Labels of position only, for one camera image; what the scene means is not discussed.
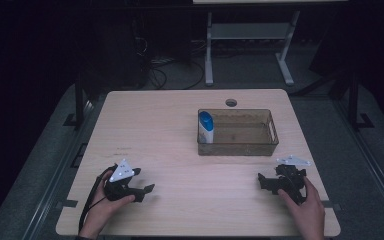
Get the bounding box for black frame post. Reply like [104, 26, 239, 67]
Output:
[63, 71, 85, 128]
[347, 71, 375, 131]

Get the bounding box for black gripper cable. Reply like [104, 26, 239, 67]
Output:
[78, 164, 118, 234]

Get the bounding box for metal floor rail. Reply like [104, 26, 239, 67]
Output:
[21, 98, 98, 240]
[333, 98, 384, 231]

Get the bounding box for person's left hand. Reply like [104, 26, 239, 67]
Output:
[79, 169, 136, 235]

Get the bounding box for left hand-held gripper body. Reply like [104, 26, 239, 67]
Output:
[103, 158, 140, 203]

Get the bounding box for black tape strip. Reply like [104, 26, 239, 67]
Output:
[59, 199, 80, 209]
[323, 199, 342, 212]

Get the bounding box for person's right hand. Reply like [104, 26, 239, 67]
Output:
[277, 176, 326, 234]

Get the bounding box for floor cable bundle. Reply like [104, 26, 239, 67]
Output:
[148, 57, 206, 91]

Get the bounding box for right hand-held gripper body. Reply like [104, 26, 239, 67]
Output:
[274, 154, 312, 205]

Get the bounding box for brown translucent plastic bin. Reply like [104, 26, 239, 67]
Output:
[197, 108, 280, 157]

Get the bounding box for white metal stand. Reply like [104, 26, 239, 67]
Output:
[204, 10, 301, 87]

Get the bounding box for white blue-capped shampoo bottle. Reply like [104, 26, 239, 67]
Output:
[198, 110, 215, 144]

